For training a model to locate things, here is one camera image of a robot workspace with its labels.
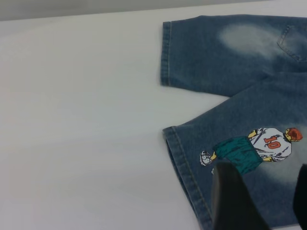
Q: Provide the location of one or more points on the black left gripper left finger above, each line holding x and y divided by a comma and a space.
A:
230, 203

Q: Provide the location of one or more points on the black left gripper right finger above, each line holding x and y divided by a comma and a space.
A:
301, 203

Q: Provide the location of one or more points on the blue denim pants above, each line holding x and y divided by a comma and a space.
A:
216, 60

